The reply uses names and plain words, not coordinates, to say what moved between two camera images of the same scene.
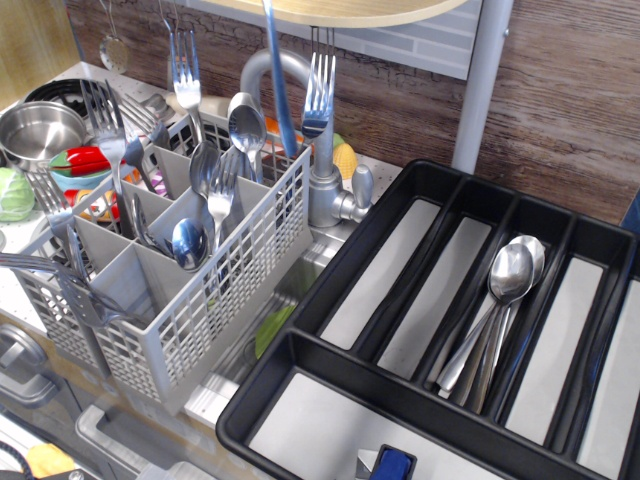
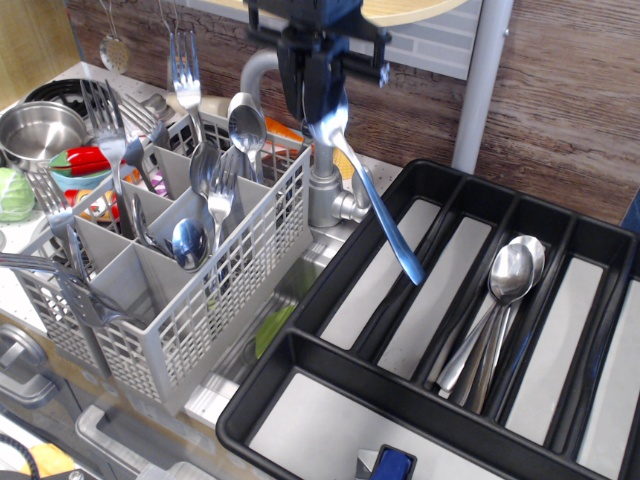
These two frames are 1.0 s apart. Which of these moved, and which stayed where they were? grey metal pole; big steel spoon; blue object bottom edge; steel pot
Moved: big steel spoon
Stayed: grey metal pole; steel pot; blue object bottom edge
